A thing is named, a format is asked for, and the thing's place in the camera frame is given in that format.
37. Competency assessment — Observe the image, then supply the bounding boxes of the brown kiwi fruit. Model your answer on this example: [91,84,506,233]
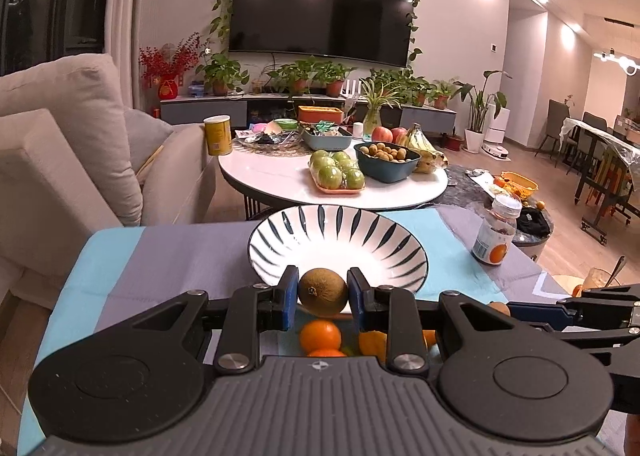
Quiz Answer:
[297,268,348,317]

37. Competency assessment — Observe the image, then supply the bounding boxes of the blue grey tablecloth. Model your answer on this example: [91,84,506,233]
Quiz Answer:
[16,203,626,456]

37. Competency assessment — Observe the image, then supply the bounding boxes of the dining table with chairs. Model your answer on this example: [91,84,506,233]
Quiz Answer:
[544,100,639,245]

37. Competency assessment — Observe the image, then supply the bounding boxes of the red flower vase arrangement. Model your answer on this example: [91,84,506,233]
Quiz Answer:
[139,32,201,101]

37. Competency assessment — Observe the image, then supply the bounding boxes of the round white coffee table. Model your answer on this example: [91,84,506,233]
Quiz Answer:
[218,143,448,211]

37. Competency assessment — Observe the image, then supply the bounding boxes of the yellow tin can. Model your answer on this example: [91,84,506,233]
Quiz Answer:
[204,115,232,156]

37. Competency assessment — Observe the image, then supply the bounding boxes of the small orange juice bottle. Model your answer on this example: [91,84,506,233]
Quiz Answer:
[471,194,522,265]

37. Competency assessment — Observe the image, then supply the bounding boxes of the bunch of bananas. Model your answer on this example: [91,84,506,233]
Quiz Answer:
[399,123,449,175]

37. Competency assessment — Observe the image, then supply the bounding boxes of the orange rectangular box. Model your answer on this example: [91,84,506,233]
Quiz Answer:
[297,105,344,125]

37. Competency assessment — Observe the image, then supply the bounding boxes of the grey blue snack tray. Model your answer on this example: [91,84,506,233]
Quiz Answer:
[303,126,352,152]

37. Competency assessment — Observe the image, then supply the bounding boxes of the potted green plant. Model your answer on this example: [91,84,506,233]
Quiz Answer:
[195,52,250,97]

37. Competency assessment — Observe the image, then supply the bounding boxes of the tall leafy floor plant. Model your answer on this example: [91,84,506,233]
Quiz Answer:
[454,70,511,154]

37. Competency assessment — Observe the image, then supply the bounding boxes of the yellow fruit basket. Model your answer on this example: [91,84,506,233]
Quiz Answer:
[494,171,538,201]

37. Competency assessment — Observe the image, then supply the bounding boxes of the grey tv cabinet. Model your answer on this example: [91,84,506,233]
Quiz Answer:
[159,93,458,138]

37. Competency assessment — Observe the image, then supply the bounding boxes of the tray of green apples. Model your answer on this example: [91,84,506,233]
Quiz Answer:
[308,150,366,194]

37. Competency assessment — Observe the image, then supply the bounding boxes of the wall mounted black television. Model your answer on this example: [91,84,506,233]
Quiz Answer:
[229,0,414,66]

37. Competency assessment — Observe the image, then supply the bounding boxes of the orange fruit piece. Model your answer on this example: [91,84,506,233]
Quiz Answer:
[358,331,387,365]

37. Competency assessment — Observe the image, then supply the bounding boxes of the dark teal longan bowl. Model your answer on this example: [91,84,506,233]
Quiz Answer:
[354,142,421,183]

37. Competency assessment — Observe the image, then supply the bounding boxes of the glass vase with plant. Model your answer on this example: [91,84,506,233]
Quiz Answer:
[360,78,399,138]

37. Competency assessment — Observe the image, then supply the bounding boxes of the striped white ceramic bowl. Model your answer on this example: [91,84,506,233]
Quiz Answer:
[247,205,430,293]

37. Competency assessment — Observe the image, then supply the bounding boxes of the small orange mandarin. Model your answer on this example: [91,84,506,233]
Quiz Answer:
[298,320,342,354]

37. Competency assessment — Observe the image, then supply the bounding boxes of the red apple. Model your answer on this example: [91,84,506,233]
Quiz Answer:
[371,126,394,143]

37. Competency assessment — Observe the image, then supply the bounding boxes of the beige sofa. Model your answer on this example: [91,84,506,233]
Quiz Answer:
[1,53,216,309]

